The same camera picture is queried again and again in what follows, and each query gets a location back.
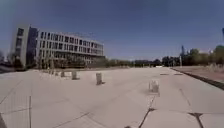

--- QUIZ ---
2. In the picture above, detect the pale stone slab plaza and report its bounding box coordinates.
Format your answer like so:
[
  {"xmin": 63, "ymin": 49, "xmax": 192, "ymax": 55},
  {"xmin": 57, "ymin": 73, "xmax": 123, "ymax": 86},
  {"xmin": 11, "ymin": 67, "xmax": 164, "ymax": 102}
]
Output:
[{"xmin": 0, "ymin": 66, "xmax": 224, "ymax": 128}]

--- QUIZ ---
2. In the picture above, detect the white multi-storey building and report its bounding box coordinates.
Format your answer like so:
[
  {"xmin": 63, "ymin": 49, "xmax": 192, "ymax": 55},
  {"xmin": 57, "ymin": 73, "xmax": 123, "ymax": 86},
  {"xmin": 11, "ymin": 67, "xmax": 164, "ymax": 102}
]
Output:
[{"xmin": 10, "ymin": 25, "xmax": 105, "ymax": 69}]

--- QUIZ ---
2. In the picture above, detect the row of small pale trees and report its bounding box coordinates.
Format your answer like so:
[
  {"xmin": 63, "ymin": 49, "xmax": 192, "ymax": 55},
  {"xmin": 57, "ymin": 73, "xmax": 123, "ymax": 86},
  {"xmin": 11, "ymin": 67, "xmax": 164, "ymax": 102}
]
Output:
[{"xmin": 35, "ymin": 53, "xmax": 88, "ymax": 70}]

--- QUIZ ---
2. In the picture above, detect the pointed dark tower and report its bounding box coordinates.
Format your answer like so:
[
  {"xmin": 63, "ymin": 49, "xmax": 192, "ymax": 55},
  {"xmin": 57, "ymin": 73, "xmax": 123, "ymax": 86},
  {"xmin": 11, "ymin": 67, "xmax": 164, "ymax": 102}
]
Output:
[{"xmin": 180, "ymin": 44, "xmax": 185, "ymax": 57}]

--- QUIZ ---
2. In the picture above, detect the row of dark green trees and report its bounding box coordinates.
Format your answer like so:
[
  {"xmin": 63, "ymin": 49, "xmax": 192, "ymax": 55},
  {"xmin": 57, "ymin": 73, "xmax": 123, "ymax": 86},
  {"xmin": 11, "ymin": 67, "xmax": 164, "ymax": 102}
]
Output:
[{"xmin": 87, "ymin": 44, "xmax": 224, "ymax": 68}]

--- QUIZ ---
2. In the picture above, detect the brown raised planting bed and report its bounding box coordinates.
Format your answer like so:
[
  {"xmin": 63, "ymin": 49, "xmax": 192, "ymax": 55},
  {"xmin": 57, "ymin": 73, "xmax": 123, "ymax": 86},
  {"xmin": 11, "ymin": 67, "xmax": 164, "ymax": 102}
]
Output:
[{"xmin": 171, "ymin": 65, "xmax": 224, "ymax": 91}]

